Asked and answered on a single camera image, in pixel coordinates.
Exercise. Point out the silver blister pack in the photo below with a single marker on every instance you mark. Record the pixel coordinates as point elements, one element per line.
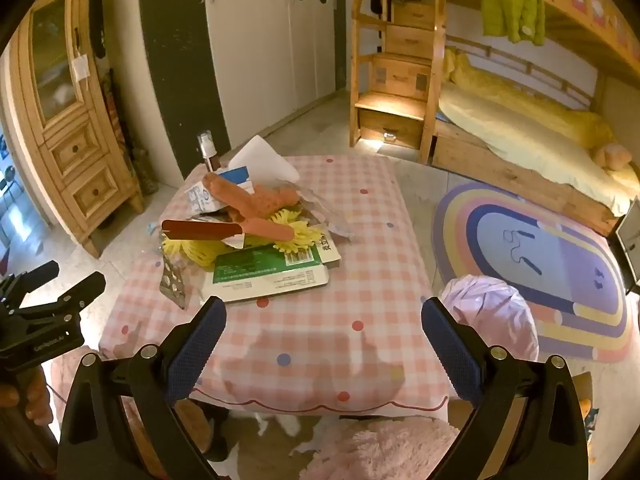
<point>172,280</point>

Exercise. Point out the green white carton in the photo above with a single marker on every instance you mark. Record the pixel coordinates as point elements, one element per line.
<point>250,265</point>

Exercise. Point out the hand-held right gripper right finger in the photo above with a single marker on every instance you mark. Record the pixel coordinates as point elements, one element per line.
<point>450,350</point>

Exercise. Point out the white wardrobe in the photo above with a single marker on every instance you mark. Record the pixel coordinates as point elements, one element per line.
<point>260,60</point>

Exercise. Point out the pink checkered tablecloth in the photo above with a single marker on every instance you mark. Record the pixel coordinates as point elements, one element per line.
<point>350,270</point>

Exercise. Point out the white paper sheet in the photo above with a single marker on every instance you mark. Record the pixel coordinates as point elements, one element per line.
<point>265,160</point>

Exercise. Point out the yellow foam net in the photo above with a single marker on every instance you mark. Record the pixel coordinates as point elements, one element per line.
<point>295,225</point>

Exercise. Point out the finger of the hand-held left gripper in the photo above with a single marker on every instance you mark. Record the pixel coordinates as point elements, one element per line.
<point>30,277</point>
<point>85,290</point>

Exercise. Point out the green jacket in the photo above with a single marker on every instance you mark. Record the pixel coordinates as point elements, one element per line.
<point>510,5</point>

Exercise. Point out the wooden bunk bed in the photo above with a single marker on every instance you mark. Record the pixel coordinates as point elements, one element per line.
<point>500,175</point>

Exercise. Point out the red cardboard box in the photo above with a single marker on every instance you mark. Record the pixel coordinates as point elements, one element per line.
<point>200,230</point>

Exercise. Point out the brown spray bottle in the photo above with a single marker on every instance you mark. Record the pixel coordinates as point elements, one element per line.
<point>214,160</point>

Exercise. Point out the pink trash bag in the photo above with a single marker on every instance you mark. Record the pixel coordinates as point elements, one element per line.
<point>490,310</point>

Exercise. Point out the crumpled plastic wrapper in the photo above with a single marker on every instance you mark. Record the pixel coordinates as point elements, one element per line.
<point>325,215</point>

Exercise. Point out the rainbow rug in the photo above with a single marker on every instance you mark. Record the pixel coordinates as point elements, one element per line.
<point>550,270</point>

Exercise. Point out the person's left hand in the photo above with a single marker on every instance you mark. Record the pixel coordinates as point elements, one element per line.
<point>35,395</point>

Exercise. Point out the yellow bedding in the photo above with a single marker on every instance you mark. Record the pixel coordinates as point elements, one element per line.
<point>500,120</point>

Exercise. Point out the wooden cabinet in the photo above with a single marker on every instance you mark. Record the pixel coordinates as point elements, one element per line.
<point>75,150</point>

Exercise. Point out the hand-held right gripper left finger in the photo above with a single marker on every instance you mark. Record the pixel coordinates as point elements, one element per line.
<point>197,350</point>

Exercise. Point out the wooden staircase with drawers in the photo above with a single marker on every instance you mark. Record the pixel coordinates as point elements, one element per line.
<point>400,75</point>

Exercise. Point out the white paper note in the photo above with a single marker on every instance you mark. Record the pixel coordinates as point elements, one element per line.
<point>80,67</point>

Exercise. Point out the pink plush toy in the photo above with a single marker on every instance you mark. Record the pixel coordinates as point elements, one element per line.
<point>610,155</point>

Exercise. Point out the blue white medicine box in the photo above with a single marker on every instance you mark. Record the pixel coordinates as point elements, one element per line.
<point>202,200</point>

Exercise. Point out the pink fluffy cushion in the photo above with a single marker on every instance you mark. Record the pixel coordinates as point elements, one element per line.
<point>380,450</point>

